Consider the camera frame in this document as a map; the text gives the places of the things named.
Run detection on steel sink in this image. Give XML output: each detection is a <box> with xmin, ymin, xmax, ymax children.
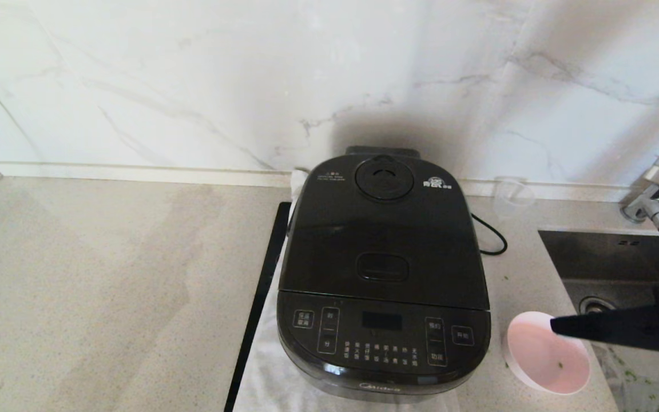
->
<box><xmin>538</xmin><ymin>230</ymin><xmax>659</xmax><ymax>412</ymax></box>

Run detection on white crumpled cloth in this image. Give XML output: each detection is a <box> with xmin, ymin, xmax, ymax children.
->
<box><xmin>590</xmin><ymin>340</ymin><xmax>659</xmax><ymax>412</ymax></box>

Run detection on clear plastic measuring cup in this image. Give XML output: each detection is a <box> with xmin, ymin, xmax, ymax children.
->
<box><xmin>493</xmin><ymin>176</ymin><xmax>536</xmax><ymax>217</ymax></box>

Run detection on chrome faucet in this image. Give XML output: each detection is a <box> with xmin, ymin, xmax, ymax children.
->
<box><xmin>620</xmin><ymin>186</ymin><xmax>659</xmax><ymax>233</ymax></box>

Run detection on white towel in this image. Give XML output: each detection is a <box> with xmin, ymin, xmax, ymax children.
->
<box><xmin>232</xmin><ymin>169</ymin><xmax>462</xmax><ymax>412</ymax></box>

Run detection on pink bowl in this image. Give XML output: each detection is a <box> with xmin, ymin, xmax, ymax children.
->
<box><xmin>503</xmin><ymin>311</ymin><xmax>592</xmax><ymax>396</ymax></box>

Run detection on black power cord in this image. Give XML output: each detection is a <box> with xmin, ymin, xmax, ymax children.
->
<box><xmin>471</xmin><ymin>213</ymin><xmax>507</xmax><ymax>256</ymax></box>

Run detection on black rice cooker lid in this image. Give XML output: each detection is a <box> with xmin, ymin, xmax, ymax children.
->
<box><xmin>279</xmin><ymin>147</ymin><xmax>490</xmax><ymax>311</ymax></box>

